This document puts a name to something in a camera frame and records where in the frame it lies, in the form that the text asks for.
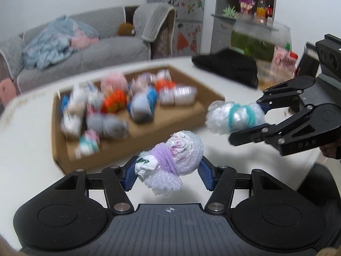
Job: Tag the decorated refrigerator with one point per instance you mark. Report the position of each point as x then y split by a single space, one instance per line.
188 26

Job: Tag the orange plastic bag bundle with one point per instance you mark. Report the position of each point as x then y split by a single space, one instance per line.
114 102

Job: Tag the light blue crumpled blanket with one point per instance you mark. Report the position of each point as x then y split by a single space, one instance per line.
57 41

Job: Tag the white mesh sock bundle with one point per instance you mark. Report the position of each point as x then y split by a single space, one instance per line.
71 125

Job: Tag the brown plush toy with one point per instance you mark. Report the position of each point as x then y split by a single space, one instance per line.
126 29

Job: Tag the grey sock bundle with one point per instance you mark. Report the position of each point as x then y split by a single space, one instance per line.
107 126

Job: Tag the grey fabric sofa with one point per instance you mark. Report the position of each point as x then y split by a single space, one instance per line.
154 26

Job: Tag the grey storage cabinet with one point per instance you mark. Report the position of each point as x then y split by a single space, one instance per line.
226 13

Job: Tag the clear plastic wrapped bundle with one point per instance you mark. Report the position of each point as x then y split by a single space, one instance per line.
178 96

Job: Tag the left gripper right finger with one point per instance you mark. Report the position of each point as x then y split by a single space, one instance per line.
220 180

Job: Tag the pink plastic chair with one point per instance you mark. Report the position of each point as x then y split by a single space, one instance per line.
7 91

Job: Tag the glass fish tank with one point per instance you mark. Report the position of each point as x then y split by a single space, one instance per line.
258 39

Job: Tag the pink fluffy bird toy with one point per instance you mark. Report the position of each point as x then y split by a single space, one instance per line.
114 81

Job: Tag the blue white sock bundle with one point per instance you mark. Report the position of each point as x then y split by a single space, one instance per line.
142 105

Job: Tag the purple-banded bubble wrap bundle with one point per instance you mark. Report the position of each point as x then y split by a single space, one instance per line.
162 167

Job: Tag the teal-banded plastic bundle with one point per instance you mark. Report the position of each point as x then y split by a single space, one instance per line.
228 117

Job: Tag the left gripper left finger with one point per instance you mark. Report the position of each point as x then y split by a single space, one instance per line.
117 181

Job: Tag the black knit hat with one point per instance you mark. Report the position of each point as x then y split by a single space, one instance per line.
231 65

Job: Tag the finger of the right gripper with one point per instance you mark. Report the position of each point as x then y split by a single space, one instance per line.
265 131
286 94

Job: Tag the brown cardboard box tray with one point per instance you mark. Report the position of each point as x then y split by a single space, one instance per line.
167 120

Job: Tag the teal pink white sock bundle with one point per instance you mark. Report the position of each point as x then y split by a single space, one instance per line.
88 144

